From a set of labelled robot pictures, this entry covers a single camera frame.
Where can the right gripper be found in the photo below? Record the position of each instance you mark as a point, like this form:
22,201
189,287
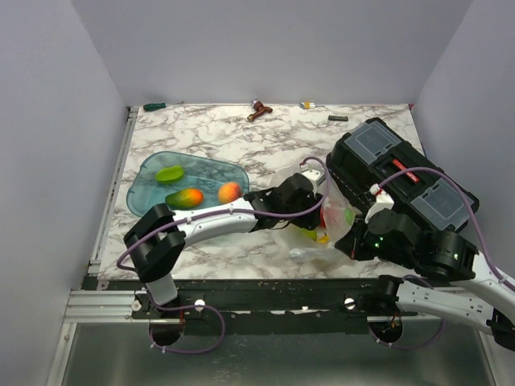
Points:
351,244

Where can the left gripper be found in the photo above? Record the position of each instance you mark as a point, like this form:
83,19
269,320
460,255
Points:
310,221

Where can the orange fake peach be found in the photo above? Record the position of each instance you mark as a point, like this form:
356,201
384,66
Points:
229,192

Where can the green fake pear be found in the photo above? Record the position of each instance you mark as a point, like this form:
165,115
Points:
310,234

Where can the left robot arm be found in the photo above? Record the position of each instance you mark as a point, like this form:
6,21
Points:
155,242

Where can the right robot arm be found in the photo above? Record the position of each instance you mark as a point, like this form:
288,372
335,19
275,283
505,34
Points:
456,281

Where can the red fake apple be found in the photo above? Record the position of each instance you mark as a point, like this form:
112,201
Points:
322,220

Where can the yellow fake lemon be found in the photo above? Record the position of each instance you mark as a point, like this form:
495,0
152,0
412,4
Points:
324,239

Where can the fake mango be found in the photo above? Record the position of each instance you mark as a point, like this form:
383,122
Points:
185,199

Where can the green fake fruit slice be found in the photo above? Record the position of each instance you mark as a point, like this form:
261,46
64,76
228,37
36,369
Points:
169,175

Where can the black tool box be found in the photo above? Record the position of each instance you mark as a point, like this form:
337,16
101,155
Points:
371,153

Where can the small black chip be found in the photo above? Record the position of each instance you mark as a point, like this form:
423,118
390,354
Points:
338,118

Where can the yellow white small item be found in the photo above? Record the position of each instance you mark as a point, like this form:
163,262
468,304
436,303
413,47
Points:
307,105

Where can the brown tap fitting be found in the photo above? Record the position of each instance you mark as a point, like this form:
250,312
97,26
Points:
259,110

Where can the blue transparent tray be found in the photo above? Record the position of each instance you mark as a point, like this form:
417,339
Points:
203,174

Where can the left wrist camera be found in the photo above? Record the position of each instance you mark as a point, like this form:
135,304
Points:
316,177

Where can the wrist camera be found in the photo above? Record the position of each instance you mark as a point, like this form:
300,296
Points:
382,201
316,177

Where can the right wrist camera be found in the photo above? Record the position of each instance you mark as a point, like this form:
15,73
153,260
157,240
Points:
382,201

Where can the green handle screwdriver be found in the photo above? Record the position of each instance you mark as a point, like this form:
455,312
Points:
151,107

